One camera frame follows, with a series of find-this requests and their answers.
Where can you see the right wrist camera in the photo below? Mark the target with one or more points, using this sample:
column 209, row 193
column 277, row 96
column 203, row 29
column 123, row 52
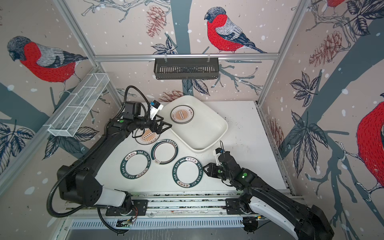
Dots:
column 217, row 152

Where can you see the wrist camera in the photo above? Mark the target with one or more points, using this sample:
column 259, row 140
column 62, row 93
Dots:
column 155, row 107
column 217, row 152

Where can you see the horizontal aluminium crossbar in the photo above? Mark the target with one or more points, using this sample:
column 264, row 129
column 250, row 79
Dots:
column 148, row 58

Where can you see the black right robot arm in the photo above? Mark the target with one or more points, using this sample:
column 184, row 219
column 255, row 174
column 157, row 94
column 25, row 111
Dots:
column 300, row 221

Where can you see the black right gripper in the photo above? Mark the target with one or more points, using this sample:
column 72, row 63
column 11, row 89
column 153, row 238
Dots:
column 211, row 169

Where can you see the white mesh wall shelf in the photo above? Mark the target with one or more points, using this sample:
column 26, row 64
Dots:
column 80, row 103

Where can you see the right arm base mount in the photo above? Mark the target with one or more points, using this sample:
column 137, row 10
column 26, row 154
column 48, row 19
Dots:
column 238, row 206

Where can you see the green rim plate front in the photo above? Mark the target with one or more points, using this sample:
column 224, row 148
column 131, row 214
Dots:
column 187, row 172

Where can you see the white plastic bin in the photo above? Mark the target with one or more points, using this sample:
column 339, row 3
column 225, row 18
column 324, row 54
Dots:
column 203, row 131

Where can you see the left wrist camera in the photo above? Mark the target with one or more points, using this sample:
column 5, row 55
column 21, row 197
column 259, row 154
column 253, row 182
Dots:
column 155, row 107

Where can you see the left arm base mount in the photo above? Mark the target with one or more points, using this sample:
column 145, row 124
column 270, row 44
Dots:
column 133, row 208

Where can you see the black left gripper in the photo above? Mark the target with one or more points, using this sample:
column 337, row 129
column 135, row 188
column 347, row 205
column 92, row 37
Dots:
column 159, row 129

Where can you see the green rim plate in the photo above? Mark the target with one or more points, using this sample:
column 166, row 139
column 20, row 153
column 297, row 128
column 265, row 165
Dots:
column 164, row 151
column 187, row 172
column 135, row 164

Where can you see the aluminium rail base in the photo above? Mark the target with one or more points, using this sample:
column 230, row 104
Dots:
column 186, row 205

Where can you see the black hanging wire basket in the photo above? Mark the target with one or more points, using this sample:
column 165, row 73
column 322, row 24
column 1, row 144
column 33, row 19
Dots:
column 186, row 69

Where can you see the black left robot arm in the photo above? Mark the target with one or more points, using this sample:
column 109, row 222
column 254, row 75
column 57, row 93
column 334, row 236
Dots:
column 78, row 183

